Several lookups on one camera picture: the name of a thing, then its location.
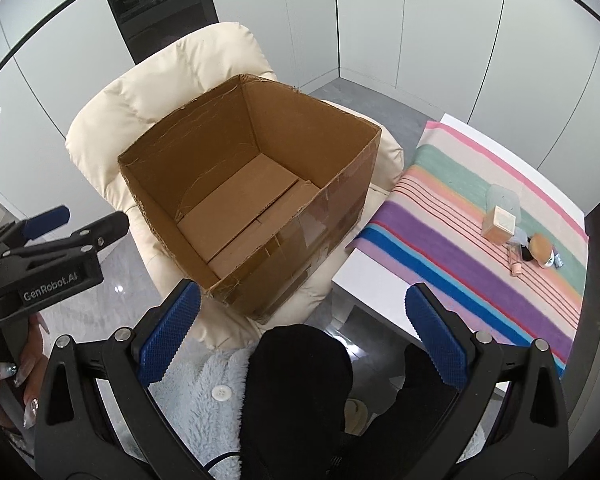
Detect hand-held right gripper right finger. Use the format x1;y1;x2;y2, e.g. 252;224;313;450
404;283;572;480

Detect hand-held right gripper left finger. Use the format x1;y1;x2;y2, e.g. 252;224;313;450
34;280;203;480

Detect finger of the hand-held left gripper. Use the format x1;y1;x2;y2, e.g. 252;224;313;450
5;211;130;267
0;204;71;253

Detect brown cardboard box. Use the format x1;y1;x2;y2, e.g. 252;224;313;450
117;73;382;324

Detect frosted square plastic lid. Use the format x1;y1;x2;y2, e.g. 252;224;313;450
487;183;522;222

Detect person's left hand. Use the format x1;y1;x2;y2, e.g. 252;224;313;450
0;311;50;431

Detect fluffy pale blue robe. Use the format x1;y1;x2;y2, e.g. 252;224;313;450
147;337;263;480

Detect beige slipper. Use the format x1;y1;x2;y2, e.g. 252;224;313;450
344;398;369;436

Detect small pink bottle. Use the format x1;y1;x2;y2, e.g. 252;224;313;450
506;242;524;277

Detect striped pastel cloth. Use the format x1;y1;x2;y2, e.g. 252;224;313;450
346;120;590;378

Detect peach cardboard carton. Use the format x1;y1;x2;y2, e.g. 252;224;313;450
481;205;524;244

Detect black trousers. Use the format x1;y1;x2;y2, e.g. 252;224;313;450
239;324;483;480

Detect brown round puff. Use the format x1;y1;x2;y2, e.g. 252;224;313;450
528;233;555;261

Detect white table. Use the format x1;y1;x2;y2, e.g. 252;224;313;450
330;113;588;395

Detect black wall panel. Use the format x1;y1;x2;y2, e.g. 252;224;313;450
94;0;219;59

